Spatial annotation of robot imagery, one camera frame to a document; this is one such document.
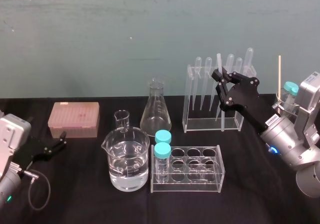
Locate thin dark gripper cable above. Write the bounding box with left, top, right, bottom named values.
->
left=20, top=168, right=52, bottom=210

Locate clear glass conical flask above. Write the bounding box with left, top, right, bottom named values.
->
left=139, top=77, right=173, bottom=138

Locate clear tube with teal cap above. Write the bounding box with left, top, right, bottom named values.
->
left=154, top=129, right=173, bottom=145
left=282, top=81, right=300, bottom=113
left=153, top=142, right=172, bottom=184

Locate small clear container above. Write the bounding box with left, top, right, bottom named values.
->
left=272, top=93, right=300, bottom=119

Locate thin pale stirring rod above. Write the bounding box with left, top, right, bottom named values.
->
left=275, top=55, right=282, bottom=98

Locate clear acrylic pipette stand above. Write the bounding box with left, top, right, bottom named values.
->
left=182, top=63, right=258, bottom=134

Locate large glass beaker with water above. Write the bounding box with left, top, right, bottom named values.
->
left=100, top=126, right=151, bottom=192

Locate clear acrylic tube rack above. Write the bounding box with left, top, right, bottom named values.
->
left=150, top=144, right=227, bottom=194

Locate pink pipette tip box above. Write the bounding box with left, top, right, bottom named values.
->
left=48, top=102, right=101, bottom=139

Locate black table cloth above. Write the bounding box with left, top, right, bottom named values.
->
left=0, top=93, right=320, bottom=224

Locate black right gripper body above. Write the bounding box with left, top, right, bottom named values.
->
left=219, top=76, right=274, bottom=136

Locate small clear glass beaker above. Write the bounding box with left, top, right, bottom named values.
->
left=114, top=110, right=131, bottom=133

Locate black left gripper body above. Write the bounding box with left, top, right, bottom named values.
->
left=13, top=138, right=56, bottom=170

